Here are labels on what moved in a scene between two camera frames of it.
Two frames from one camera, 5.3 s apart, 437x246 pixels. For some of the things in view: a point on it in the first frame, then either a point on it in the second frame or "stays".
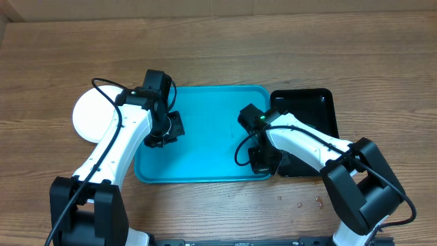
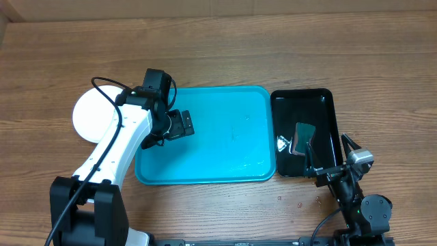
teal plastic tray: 206,153 stays
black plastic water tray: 313,106 stays
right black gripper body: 268,159 to 330,177
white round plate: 93,113 stays
